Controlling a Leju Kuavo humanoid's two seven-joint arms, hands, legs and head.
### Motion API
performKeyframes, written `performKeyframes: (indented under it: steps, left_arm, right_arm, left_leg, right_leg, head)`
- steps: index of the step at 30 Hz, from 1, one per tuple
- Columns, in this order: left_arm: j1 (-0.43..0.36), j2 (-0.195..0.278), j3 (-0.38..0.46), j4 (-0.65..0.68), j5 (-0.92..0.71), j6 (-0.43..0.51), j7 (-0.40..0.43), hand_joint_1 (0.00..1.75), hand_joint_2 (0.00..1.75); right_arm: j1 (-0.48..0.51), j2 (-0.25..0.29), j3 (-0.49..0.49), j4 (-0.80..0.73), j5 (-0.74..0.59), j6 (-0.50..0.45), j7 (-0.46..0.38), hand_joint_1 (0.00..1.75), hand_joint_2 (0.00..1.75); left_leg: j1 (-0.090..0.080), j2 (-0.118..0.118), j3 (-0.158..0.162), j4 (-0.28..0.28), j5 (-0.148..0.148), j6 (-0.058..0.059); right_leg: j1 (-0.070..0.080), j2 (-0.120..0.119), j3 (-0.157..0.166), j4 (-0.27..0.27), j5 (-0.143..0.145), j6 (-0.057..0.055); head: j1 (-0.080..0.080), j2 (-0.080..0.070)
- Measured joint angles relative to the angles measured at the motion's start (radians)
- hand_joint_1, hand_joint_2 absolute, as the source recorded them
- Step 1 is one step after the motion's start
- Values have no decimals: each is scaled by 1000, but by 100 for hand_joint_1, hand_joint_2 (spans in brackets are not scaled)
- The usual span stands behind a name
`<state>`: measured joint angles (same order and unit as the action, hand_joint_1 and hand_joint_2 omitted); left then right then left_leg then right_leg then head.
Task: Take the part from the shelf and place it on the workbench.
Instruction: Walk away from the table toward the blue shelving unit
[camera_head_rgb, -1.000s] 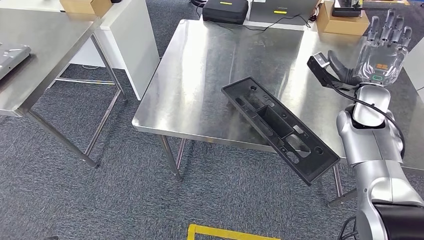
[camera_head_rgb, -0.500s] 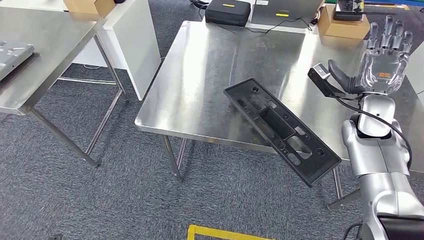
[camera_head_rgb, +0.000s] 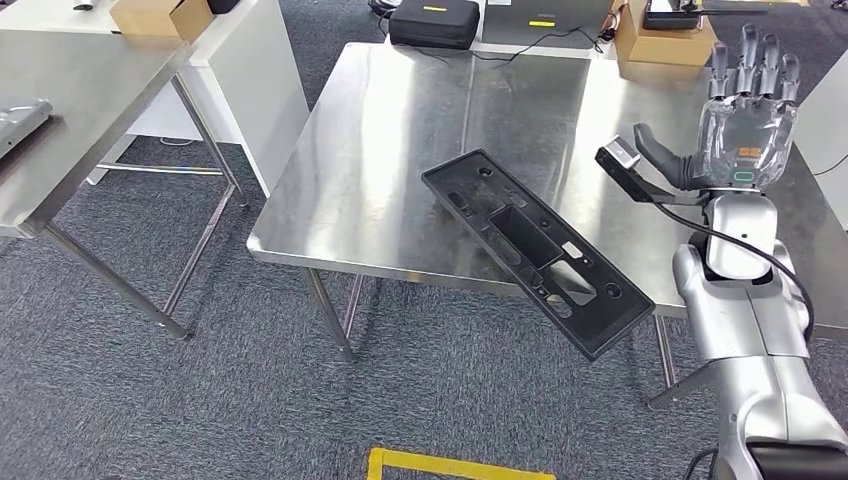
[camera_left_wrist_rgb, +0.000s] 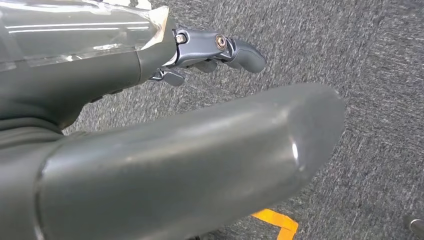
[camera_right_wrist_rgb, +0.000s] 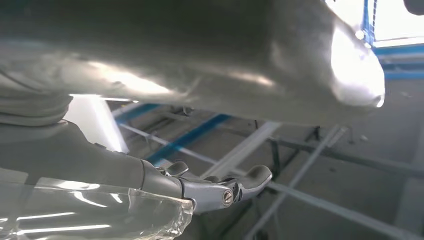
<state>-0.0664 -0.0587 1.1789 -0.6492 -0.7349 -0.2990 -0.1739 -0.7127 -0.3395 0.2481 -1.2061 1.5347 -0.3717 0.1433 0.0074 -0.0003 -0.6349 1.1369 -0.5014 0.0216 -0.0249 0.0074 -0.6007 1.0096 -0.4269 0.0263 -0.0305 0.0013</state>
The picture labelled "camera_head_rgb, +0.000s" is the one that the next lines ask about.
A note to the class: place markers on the stainless steel workbench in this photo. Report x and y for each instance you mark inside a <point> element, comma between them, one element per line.
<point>371,166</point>

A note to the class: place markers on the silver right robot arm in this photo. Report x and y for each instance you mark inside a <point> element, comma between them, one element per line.
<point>748,318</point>

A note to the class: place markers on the small black object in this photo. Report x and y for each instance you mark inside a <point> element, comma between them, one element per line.
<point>223,5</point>

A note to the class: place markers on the large cardboard box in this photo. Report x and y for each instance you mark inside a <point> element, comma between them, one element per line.
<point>662,46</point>

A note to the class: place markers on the grey stamped metal panel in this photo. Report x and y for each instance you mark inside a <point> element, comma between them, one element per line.
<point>20,126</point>

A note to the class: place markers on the yellow floor tape square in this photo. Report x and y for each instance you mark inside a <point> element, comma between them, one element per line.
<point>450,465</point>

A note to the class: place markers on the black plastic panel part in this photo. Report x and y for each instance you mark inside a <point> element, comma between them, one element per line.
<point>596,324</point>

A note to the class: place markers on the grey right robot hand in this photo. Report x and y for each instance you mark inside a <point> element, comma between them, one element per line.
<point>748,132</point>

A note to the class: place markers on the white cabinet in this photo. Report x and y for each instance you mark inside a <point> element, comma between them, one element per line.
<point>258,99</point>

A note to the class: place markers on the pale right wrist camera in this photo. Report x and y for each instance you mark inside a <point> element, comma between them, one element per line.
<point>623,151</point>

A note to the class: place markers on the black device with antenna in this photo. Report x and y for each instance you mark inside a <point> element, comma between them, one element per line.
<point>669,20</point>

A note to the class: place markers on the white furniture panel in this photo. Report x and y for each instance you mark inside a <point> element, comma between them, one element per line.
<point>825,132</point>

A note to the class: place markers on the black carry case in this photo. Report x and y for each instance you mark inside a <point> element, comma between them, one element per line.
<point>434,25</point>

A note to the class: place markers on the black right camera bracket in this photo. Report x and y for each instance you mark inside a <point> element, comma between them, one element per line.
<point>629,182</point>

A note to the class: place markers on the stainless steel table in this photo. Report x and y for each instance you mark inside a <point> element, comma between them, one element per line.
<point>79,112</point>

